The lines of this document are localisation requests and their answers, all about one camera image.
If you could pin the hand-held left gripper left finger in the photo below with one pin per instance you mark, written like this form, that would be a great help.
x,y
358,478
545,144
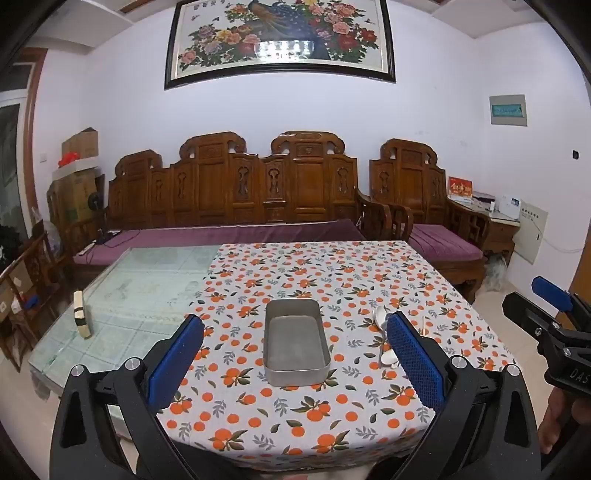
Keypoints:
x,y
178,364

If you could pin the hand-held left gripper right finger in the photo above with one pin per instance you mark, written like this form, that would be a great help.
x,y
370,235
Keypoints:
x,y
415,360

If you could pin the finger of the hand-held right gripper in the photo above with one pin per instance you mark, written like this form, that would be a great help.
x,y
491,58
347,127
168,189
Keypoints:
x,y
551,291
528,316

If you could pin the rectangular metal tray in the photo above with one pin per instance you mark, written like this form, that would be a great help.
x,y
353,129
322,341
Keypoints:
x,y
295,344

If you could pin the person's right hand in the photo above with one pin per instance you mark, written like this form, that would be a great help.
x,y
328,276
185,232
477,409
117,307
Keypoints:
x,y
556,424

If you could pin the clear plastic bag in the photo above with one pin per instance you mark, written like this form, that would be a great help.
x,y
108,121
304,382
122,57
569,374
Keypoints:
x,y
496,272

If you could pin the wooden side table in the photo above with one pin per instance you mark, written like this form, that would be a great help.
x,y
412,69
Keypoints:
x,y
501,233

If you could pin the glass top table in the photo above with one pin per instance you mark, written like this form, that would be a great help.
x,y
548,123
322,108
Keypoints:
x,y
138,286

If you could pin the white device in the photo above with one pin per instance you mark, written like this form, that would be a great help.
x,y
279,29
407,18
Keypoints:
x,y
508,206

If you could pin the purple armchair cushion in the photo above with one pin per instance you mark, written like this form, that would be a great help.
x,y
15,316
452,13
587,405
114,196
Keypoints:
x,y
443,244

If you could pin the orange fruit print tablecloth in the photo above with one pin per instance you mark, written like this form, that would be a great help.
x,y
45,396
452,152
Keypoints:
x,y
286,415

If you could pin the long purple sofa cushion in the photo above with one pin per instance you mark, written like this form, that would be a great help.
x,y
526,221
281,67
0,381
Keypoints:
x,y
207,237

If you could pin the red gift box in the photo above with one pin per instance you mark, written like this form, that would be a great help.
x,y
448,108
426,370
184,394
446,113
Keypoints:
x,y
460,189

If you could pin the wooden shelf rack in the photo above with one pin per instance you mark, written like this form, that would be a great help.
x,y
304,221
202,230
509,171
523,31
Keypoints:
x,y
27,286

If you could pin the carved wooden armchair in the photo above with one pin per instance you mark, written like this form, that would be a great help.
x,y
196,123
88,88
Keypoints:
x,y
415,184

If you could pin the black fan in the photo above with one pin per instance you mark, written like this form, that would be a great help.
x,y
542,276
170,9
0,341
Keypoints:
x,y
96,203

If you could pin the grey electrical panel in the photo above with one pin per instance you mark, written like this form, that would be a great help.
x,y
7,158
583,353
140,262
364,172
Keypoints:
x,y
508,110

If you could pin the large cardboard box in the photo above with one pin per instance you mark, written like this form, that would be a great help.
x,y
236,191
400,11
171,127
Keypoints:
x,y
76,198

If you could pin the carved wooden sofa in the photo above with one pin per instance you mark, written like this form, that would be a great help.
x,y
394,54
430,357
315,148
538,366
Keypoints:
x,y
258,184

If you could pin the red decoration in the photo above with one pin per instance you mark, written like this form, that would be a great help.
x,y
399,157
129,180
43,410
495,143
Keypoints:
x,y
68,160

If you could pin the small cardboard box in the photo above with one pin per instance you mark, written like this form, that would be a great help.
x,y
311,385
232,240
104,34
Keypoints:
x,y
82,143

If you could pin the framed peacock flower painting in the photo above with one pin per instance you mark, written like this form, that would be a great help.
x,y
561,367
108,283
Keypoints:
x,y
277,41

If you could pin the wooden door frame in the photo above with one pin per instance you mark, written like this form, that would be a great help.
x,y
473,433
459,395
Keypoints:
x,y
31,138

